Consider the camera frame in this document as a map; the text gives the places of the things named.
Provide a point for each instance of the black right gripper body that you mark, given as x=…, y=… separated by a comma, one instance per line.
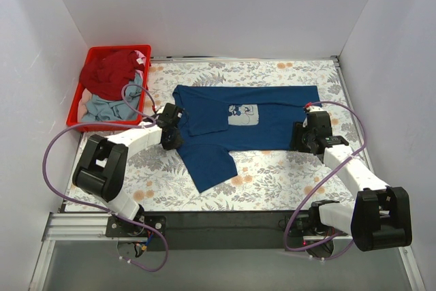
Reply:
x=299, y=139

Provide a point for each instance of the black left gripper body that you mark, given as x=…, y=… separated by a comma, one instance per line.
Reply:
x=175, y=138

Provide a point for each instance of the blue Mickey Mouse t-shirt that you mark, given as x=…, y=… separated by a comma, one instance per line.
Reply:
x=219, y=120

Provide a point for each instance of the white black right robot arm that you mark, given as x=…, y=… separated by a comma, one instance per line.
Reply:
x=380, y=217

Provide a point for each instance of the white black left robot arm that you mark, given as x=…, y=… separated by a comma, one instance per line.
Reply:
x=100, y=171

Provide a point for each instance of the floral patterned table mat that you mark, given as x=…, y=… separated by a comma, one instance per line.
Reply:
x=266, y=180

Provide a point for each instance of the light blue t-shirt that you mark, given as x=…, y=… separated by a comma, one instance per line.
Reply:
x=94, y=108

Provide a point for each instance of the dark red t-shirt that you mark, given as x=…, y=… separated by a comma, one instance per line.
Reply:
x=106, y=73

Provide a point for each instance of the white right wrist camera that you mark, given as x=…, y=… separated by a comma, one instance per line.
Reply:
x=313, y=107

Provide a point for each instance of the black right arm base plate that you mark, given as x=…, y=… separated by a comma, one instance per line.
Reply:
x=306, y=224

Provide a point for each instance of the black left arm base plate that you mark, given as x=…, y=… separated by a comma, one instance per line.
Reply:
x=136, y=228

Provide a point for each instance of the aluminium frame rail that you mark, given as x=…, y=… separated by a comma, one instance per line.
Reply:
x=208, y=251

